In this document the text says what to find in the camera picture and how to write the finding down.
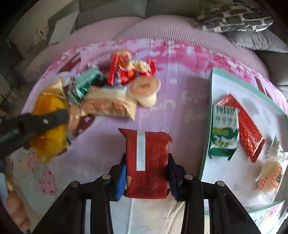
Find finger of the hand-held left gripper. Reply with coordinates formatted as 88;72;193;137
22;109;70;138

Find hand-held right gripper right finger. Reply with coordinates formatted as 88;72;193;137
167;154;262;234

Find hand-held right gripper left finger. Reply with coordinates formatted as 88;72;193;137
31;154;127;234

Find orange yellow snack packet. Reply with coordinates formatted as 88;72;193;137
21;89;72;163

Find dark red snack packet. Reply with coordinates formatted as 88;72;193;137
118;128;173;199

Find teal cardboard tray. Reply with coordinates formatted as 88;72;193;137
199;68;288;212

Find green silver snack packet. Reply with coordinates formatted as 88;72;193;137
67;65;102;104

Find clear bread packet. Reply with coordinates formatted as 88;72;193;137
67;87;138;133

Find green white snack packet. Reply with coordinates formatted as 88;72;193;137
208;104;240;161

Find red printed peanut packet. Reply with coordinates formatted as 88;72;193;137
108;49;156;86

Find bright red snack packet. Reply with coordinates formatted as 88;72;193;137
217;94;266;163

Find white cake packet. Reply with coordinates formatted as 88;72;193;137
254;135;288;203

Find person's left hand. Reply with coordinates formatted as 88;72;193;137
4;178;32;231

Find white small stand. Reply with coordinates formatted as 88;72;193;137
34;28;49;43

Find light grey cushion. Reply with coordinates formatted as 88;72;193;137
48;17;75;46

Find jelly cup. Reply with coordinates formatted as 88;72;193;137
127;76;161;107

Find grey sofa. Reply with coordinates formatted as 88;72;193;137
7;0;288;87

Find pink ribbed quilt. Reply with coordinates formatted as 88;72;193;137
24;15;270;84

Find grey quilted pillow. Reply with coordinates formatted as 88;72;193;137
225;29;286;53

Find black white patterned pillow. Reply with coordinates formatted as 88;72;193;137
193;3;274;33

